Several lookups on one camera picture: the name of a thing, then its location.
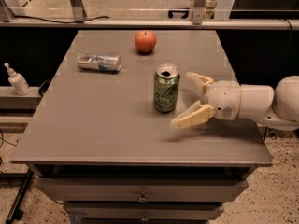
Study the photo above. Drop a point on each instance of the top drawer with knob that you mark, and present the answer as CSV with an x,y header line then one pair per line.
x,y
141,190

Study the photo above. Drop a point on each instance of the lower drawer with knob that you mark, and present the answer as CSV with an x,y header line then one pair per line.
x,y
144,211

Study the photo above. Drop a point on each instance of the green soda can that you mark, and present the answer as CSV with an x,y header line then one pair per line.
x,y
166,83

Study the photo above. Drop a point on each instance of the red apple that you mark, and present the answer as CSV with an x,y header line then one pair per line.
x,y
145,41

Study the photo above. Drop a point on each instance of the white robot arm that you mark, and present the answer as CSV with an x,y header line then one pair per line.
x,y
273,108

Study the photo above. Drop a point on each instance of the silver blue can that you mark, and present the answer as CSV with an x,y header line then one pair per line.
x,y
102,62

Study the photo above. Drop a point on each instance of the grey drawer cabinet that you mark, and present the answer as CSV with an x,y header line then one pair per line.
x,y
92,124

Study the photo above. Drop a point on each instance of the white pump bottle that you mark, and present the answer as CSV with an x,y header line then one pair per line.
x,y
17,81

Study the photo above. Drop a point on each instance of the drawer with knob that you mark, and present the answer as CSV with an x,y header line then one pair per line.
x,y
141,190
144,211

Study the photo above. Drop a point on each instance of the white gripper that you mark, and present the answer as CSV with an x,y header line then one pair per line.
x,y
223,99

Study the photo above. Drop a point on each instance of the metal frame post right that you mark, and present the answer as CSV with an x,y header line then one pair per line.
x,y
198,11

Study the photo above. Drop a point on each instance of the metal frame post left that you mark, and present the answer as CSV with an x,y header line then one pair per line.
x,y
79,13

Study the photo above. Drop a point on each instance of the metal frame post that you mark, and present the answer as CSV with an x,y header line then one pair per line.
x,y
198,11
79,13

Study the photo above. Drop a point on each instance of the black floor rail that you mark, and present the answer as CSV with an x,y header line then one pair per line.
x,y
15,212

